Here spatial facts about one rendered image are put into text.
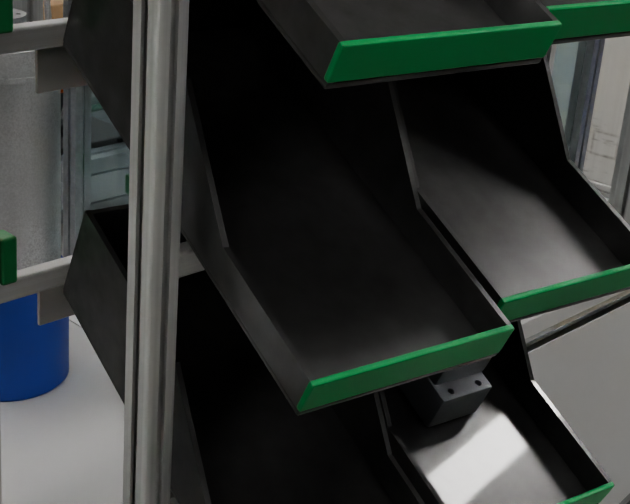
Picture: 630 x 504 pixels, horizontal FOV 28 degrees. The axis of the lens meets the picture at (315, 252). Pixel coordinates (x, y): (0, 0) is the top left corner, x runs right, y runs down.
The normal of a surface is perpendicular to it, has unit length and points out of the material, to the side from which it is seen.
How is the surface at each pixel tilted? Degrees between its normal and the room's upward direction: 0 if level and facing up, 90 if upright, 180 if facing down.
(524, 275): 25
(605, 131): 90
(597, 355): 90
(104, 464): 0
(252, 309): 90
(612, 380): 90
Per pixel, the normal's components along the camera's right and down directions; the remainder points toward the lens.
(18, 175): 0.44, 0.38
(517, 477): 0.32, -0.68
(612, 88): -0.61, 0.27
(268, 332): -0.80, 0.17
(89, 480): 0.07, -0.92
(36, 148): 0.75, 0.31
